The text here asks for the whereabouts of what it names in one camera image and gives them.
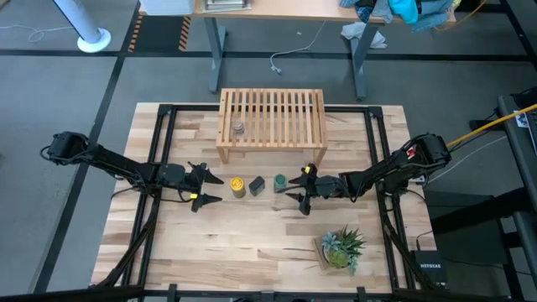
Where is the potted succulent plant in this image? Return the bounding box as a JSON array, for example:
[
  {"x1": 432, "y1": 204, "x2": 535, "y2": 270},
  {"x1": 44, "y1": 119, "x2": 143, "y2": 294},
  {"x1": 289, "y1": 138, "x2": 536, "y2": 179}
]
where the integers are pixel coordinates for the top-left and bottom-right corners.
[{"x1": 310, "y1": 225, "x2": 367, "y2": 277}]

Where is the thin yellow cable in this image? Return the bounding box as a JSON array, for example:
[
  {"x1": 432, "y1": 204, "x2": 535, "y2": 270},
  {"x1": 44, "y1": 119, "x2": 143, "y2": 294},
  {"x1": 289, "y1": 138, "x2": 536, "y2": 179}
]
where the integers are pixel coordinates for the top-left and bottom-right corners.
[{"x1": 434, "y1": 0, "x2": 490, "y2": 33}]

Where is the black metal table frame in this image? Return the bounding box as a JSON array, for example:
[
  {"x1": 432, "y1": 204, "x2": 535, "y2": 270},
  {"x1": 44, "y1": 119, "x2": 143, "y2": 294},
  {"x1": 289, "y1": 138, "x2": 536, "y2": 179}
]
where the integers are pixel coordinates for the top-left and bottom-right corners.
[{"x1": 90, "y1": 103, "x2": 437, "y2": 302}]

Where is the wooden desk with grey legs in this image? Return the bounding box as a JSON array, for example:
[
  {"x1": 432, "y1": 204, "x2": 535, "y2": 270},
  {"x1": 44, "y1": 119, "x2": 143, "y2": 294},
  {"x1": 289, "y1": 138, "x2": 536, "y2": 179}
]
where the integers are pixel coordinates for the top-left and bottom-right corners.
[{"x1": 138, "y1": 0, "x2": 457, "y2": 102}]

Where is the thin white floor cable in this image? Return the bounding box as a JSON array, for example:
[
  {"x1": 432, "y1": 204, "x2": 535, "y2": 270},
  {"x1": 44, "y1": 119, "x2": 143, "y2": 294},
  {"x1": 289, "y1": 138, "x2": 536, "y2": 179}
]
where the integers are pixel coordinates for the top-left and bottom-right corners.
[{"x1": 0, "y1": 23, "x2": 75, "y2": 44}]

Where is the black spice tin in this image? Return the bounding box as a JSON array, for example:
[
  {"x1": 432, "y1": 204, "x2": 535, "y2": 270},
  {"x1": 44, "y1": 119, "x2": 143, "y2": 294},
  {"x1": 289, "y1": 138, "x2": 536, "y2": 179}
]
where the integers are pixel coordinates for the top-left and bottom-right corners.
[{"x1": 248, "y1": 175, "x2": 267, "y2": 198}]

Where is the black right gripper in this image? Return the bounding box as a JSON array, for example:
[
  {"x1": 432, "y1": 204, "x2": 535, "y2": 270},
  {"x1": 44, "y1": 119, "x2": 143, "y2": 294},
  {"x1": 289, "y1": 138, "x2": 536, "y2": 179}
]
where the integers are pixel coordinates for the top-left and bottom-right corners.
[{"x1": 284, "y1": 163, "x2": 350, "y2": 216}]

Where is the white standing fan base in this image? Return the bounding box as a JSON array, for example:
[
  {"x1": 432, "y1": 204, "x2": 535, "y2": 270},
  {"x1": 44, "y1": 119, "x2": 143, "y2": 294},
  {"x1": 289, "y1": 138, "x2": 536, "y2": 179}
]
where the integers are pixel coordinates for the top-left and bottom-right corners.
[{"x1": 50, "y1": 0, "x2": 112, "y2": 55}]

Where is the grey floor cable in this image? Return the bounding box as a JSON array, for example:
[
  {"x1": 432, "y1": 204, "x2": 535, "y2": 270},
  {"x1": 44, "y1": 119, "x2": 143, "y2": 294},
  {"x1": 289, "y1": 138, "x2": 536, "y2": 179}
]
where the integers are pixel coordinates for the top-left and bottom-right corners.
[{"x1": 269, "y1": 20, "x2": 327, "y2": 76}]

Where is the pile of blue clothes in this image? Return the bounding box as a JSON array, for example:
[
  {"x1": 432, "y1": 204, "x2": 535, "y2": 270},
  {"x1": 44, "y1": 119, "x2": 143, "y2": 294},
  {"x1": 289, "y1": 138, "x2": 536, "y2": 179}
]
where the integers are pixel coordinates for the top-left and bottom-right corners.
[{"x1": 338, "y1": 0, "x2": 456, "y2": 34}]

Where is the white box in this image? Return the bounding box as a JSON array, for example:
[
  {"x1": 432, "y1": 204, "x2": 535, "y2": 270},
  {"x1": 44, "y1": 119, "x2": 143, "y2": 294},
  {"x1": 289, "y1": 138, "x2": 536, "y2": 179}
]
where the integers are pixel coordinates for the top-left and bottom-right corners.
[{"x1": 138, "y1": 0, "x2": 196, "y2": 17}]

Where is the thick yellow cable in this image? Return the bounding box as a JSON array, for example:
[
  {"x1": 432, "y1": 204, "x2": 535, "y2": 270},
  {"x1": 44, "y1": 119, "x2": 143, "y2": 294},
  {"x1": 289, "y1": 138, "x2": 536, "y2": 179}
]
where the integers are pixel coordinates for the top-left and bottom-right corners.
[{"x1": 446, "y1": 103, "x2": 537, "y2": 148}]

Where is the black side desk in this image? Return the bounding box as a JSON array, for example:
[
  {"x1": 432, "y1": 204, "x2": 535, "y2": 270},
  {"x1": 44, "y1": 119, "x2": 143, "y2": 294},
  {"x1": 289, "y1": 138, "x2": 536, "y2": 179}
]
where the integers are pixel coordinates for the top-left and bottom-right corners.
[{"x1": 497, "y1": 86, "x2": 537, "y2": 302}]

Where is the black Netgear router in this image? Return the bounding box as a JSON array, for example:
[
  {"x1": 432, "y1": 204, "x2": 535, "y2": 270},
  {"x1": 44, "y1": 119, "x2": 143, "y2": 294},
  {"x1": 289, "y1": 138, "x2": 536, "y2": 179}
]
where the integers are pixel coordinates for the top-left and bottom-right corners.
[{"x1": 409, "y1": 249, "x2": 449, "y2": 290}]

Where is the stack of books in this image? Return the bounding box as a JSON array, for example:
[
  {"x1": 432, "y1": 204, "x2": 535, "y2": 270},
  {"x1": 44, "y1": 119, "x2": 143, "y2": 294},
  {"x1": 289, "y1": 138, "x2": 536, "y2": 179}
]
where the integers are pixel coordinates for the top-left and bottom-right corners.
[{"x1": 202, "y1": 0, "x2": 253, "y2": 13}]

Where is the black cable bundle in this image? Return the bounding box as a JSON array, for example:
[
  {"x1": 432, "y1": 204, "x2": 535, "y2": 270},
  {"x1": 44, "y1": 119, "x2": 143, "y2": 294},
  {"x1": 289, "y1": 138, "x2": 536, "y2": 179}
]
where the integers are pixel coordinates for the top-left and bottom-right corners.
[
  {"x1": 377, "y1": 196, "x2": 433, "y2": 290},
  {"x1": 98, "y1": 205, "x2": 159, "y2": 289}
]

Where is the yellow-lid spice jar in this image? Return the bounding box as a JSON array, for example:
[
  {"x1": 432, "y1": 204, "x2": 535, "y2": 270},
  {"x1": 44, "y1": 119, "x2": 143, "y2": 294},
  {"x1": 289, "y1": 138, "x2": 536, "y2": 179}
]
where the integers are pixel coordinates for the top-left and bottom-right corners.
[{"x1": 229, "y1": 176, "x2": 248, "y2": 199}]

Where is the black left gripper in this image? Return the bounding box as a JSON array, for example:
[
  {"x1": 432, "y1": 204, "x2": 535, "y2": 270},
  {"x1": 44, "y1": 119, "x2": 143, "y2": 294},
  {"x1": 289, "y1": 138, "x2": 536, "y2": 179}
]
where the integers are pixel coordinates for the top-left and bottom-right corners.
[{"x1": 158, "y1": 161, "x2": 225, "y2": 213}]

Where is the white cloth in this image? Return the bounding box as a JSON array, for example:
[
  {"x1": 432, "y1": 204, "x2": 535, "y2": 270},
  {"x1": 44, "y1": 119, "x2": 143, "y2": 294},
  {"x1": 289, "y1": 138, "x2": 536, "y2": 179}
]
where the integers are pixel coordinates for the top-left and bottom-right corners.
[{"x1": 340, "y1": 21, "x2": 388, "y2": 50}]

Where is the wooden slatted shelf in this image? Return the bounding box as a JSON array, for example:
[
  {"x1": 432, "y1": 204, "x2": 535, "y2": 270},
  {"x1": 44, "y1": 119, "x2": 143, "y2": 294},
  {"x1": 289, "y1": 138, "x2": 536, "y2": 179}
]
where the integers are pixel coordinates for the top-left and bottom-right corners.
[{"x1": 216, "y1": 87, "x2": 329, "y2": 164}]

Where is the black mat with orange stripes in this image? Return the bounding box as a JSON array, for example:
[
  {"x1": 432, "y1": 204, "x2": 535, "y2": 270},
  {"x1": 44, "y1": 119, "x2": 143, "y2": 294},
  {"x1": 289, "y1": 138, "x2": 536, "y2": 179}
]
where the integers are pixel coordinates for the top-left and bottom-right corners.
[{"x1": 128, "y1": 14, "x2": 193, "y2": 54}]

